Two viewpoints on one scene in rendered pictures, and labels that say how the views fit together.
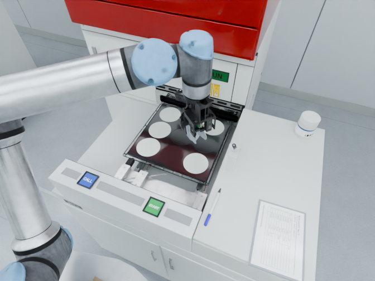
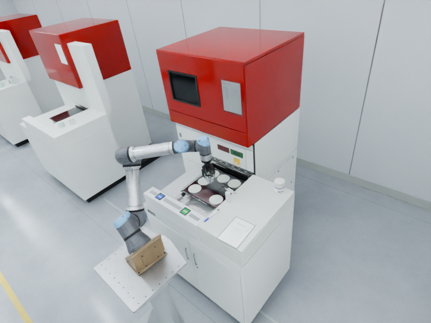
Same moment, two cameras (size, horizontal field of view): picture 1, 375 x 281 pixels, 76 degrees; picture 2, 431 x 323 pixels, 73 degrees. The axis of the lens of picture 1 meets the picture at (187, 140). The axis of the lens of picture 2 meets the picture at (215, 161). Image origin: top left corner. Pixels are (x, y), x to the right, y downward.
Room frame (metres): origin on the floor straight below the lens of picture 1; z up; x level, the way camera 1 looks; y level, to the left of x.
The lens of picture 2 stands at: (-0.89, -0.66, 2.35)
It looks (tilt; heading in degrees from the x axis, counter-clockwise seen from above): 35 degrees down; 22
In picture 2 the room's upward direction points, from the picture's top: 7 degrees counter-clockwise
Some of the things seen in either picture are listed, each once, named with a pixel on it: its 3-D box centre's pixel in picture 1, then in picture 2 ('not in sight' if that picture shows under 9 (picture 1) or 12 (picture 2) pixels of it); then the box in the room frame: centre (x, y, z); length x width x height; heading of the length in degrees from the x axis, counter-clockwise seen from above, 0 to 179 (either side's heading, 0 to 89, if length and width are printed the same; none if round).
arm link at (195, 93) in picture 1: (197, 85); (206, 156); (0.52, -0.03, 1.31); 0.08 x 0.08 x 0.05
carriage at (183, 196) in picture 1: (158, 191); (192, 210); (0.45, 0.11, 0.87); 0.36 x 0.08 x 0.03; 67
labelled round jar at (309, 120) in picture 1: (306, 125); (279, 186); (0.66, -0.47, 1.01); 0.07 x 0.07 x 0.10
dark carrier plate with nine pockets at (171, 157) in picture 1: (181, 136); (214, 186); (0.70, 0.02, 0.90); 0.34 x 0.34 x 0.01; 67
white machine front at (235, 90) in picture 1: (163, 75); (213, 151); (0.98, 0.12, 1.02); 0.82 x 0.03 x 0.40; 67
